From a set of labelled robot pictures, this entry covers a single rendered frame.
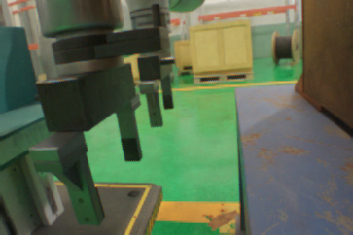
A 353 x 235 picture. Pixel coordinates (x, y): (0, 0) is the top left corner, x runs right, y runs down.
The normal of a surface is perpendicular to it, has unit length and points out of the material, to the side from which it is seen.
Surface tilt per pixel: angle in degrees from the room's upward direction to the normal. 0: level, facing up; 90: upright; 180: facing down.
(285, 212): 0
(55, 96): 90
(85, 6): 90
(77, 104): 90
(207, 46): 90
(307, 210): 0
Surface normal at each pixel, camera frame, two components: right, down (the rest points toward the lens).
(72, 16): 0.22, 0.22
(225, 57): -0.20, 0.27
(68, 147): 0.98, -0.07
